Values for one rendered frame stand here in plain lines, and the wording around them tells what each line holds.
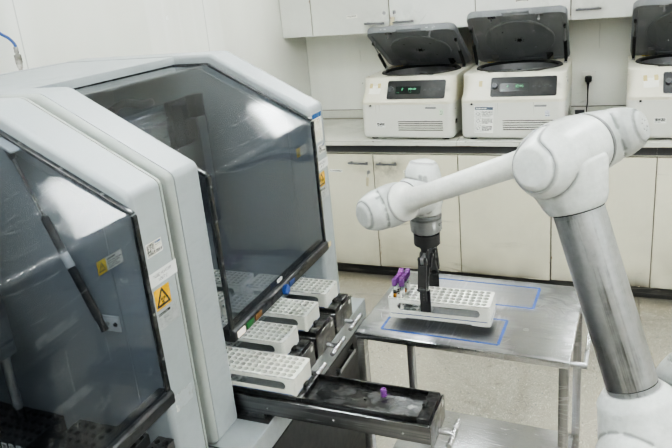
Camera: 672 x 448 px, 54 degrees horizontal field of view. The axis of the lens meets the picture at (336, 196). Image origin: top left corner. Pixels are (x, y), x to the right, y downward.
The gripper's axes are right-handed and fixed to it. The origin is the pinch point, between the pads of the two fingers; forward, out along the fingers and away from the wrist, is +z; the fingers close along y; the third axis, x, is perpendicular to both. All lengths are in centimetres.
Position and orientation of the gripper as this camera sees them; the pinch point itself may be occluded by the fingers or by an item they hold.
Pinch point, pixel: (430, 296)
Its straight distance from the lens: 196.8
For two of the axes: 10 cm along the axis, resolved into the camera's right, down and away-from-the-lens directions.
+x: -9.2, -0.3, 3.8
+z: 1.0, 9.5, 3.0
